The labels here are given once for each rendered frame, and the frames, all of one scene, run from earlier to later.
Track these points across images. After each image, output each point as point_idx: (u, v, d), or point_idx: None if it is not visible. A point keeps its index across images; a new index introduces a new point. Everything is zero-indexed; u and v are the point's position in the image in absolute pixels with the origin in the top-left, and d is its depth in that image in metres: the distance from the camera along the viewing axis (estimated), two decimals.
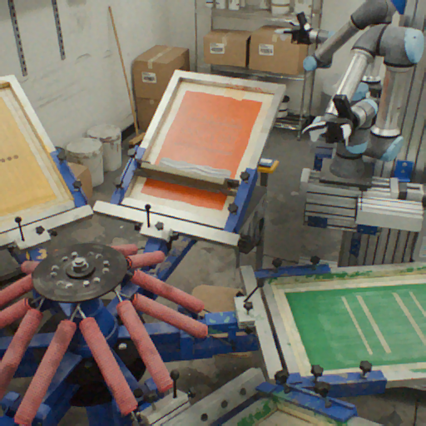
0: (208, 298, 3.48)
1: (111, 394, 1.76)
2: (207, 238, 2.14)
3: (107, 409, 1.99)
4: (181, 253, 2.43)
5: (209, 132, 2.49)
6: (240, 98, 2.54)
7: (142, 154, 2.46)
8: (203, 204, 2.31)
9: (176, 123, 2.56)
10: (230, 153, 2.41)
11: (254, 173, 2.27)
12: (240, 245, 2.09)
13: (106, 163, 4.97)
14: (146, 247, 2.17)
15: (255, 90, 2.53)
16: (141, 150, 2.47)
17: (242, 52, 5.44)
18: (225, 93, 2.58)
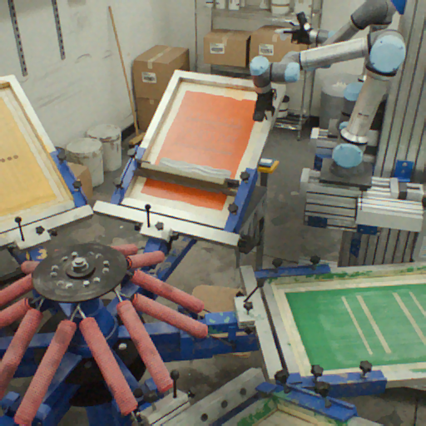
0: (208, 298, 3.48)
1: (111, 394, 1.76)
2: (207, 238, 2.14)
3: (107, 409, 1.99)
4: (181, 253, 2.43)
5: (209, 132, 2.49)
6: (240, 98, 2.54)
7: (142, 154, 2.46)
8: (203, 204, 2.31)
9: (176, 123, 2.56)
10: (230, 153, 2.41)
11: (254, 173, 2.27)
12: (240, 245, 2.09)
13: (106, 163, 4.97)
14: (146, 247, 2.17)
15: (255, 90, 2.53)
16: (141, 150, 2.47)
17: (242, 52, 5.44)
18: (225, 93, 2.58)
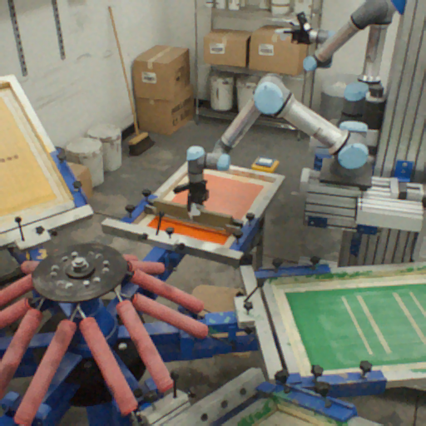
0: (208, 298, 3.48)
1: (111, 394, 1.76)
2: (211, 251, 2.23)
3: (107, 409, 1.99)
4: (181, 253, 2.43)
5: (215, 197, 2.78)
6: (245, 181, 2.92)
7: (154, 199, 2.67)
8: (206, 239, 2.45)
9: (186, 189, 2.85)
10: (235, 211, 2.66)
11: (257, 220, 2.49)
12: (244, 260, 2.18)
13: (106, 163, 4.97)
14: (151, 252, 2.22)
15: (259, 177, 2.93)
16: (154, 196, 2.69)
17: (242, 52, 5.44)
18: (232, 177, 2.96)
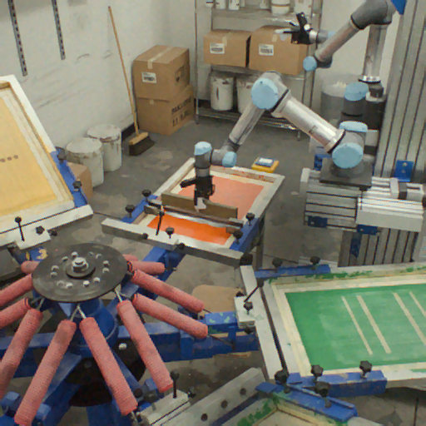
0: (208, 298, 3.48)
1: (111, 394, 1.76)
2: (211, 251, 2.23)
3: (107, 409, 1.99)
4: (181, 253, 2.43)
5: (215, 197, 2.78)
6: (245, 181, 2.92)
7: (154, 199, 2.67)
8: (206, 239, 2.45)
9: (186, 189, 2.85)
10: None
11: (257, 220, 2.49)
12: (244, 260, 2.18)
13: (106, 163, 4.97)
14: (151, 252, 2.22)
15: (259, 177, 2.93)
16: (154, 196, 2.69)
17: (242, 52, 5.44)
18: (232, 177, 2.96)
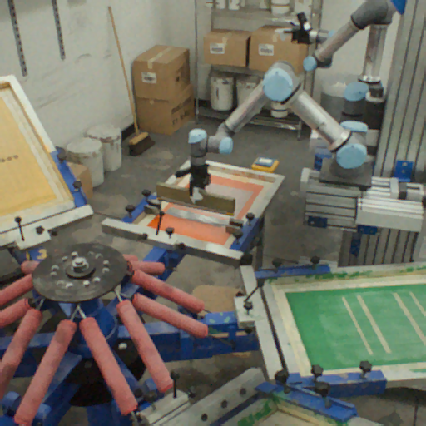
0: (208, 298, 3.48)
1: (111, 394, 1.76)
2: (211, 251, 2.23)
3: (107, 409, 1.99)
4: (181, 253, 2.43)
5: None
6: (245, 181, 2.92)
7: (154, 199, 2.67)
8: (206, 239, 2.45)
9: None
10: None
11: (257, 220, 2.49)
12: (244, 260, 2.18)
13: (106, 163, 4.97)
14: (151, 252, 2.22)
15: (259, 177, 2.93)
16: (154, 196, 2.69)
17: (242, 52, 5.44)
18: (232, 177, 2.96)
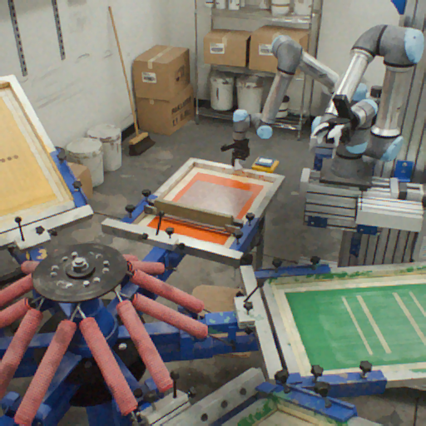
0: (208, 298, 3.48)
1: (111, 394, 1.76)
2: (211, 251, 2.23)
3: (107, 409, 1.99)
4: (181, 253, 2.43)
5: None
6: (245, 181, 2.92)
7: (154, 199, 2.67)
8: (206, 239, 2.45)
9: (186, 189, 2.85)
10: None
11: (257, 220, 2.49)
12: (244, 260, 2.18)
13: (106, 163, 4.97)
14: (151, 252, 2.22)
15: (259, 177, 2.93)
16: (154, 196, 2.69)
17: (242, 52, 5.44)
18: (232, 177, 2.96)
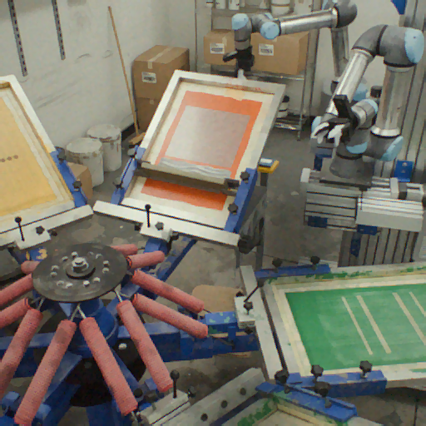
0: (208, 298, 3.48)
1: (111, 394, 1.76)
2: (207, 238, 2.14)
3: (107, 409, 1.99)
4: (181, 253, 2.43)
5: None
6: (240, 98, 2.54)
7: (142, 154, 2.46)
8: (203, 204, 2.31)
9: (176, 123, 2.56)
10: None
11: (254, 173, 2.27)
12: (240, 245, 2.09)
13: (106, 163, 4.97)
14: (146, 247, 2.17)
15: (255, 90, 2.53)
16: (141, 150, 2.47)
17: None
18: (225, 93, 2.58)
